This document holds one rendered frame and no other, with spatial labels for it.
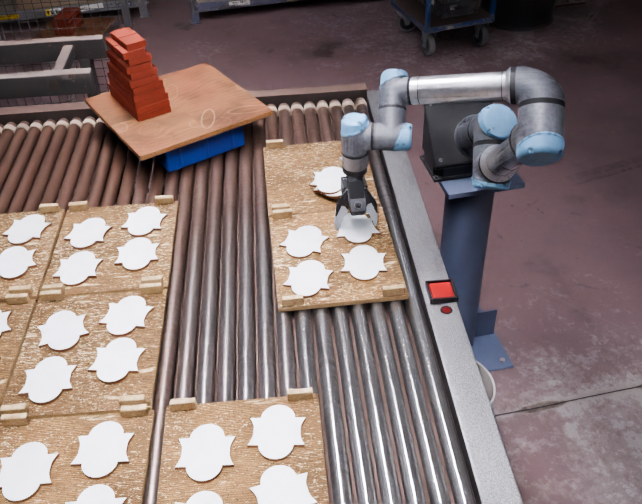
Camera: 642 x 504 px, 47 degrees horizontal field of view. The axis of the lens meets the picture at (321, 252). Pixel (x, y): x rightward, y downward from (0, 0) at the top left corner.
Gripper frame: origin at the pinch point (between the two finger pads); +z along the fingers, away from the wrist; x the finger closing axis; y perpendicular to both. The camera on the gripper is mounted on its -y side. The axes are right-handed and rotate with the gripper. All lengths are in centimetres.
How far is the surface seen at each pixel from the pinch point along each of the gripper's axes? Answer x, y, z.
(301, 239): 16.7, -3.4, -0.2
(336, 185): 3.4, 19.0, -3.3
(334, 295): 10.2, -27.9, 1.2
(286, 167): 18.0, 37.5, -0.3
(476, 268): -50, 30, 46
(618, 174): -168, 150, 90
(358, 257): 1.5, -14.1, 0.0
